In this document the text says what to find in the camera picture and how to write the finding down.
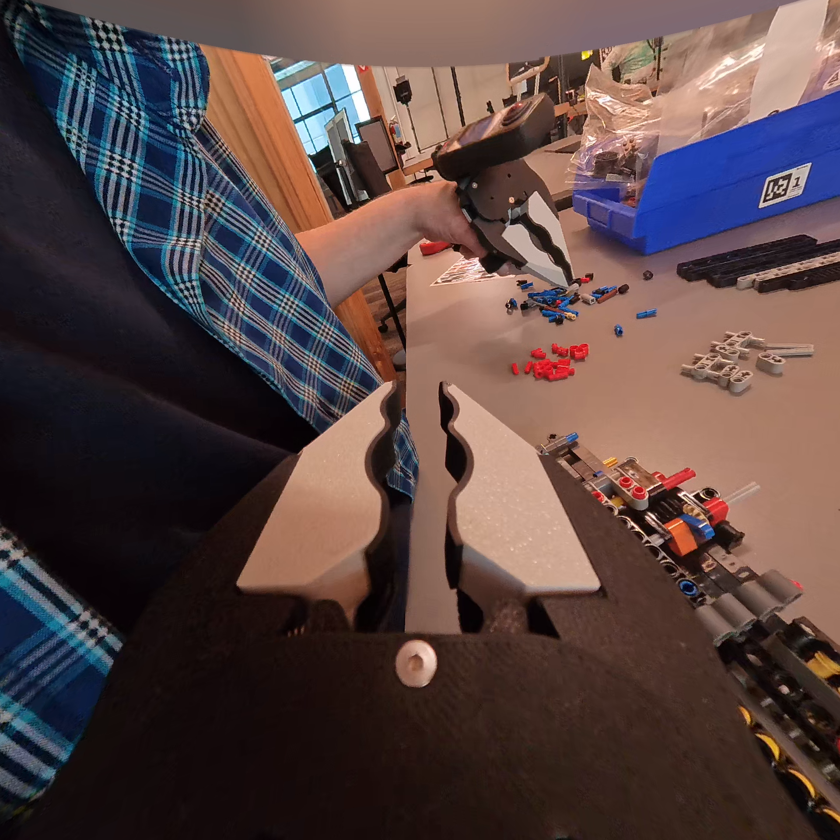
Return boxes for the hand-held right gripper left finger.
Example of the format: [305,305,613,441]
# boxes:
[236,379,403,631]

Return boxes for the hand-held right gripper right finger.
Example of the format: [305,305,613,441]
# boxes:
[438,381,601,634]

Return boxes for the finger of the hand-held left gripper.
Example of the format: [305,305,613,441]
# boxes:
[502,222,570,290]
[518,190,576,287]

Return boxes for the pile of blue black lego pins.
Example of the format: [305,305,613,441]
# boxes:
[505,274,631,326]

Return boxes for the person's left forearm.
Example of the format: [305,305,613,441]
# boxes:
[295,187,424,308]

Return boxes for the pile of red lego pins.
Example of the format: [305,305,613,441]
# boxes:
[511,343,590,382]

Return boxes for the row of black lego beams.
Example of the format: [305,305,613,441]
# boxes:
[676,234,840,293]

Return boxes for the group of grey lego connectors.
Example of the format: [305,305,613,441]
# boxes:
[680,330,815,395]

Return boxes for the long grey lego beam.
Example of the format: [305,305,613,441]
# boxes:
[736,252,840,291]

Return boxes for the lego car chassis model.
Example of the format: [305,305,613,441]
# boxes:
[537,432,840,834]

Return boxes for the person's left hand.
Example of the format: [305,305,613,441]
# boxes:
[416,182,490,260]

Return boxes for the printed instruction sheet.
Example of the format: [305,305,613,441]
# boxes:
[430,256,513,287]

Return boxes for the clear plastic bags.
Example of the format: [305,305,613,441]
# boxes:
[571,0,840,198]

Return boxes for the computer monitor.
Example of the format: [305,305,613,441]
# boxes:
[356,115,399,175]

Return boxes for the black office chair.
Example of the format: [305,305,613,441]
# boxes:
[341,139,434,198]

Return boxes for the black table leg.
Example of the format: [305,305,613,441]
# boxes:
[381,292,408,349]

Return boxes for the blue plastic bin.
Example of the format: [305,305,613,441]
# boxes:
[573,88,840,256]

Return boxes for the window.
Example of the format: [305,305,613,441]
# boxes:
[272,62,371,155]

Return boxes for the wooden pillar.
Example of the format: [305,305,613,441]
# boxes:
[200,45,398,382]

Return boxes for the dark navy garment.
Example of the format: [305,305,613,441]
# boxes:
[0,26,316,631]

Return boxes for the white paper sheet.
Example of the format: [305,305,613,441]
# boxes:
[748,0,829,122]

